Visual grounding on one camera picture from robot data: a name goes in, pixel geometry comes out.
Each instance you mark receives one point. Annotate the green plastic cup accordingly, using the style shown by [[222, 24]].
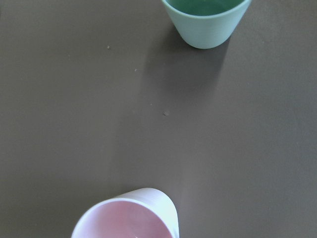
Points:
[[205, 24]]

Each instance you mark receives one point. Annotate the pink plastic cup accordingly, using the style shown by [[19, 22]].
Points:
[[142, 213]]

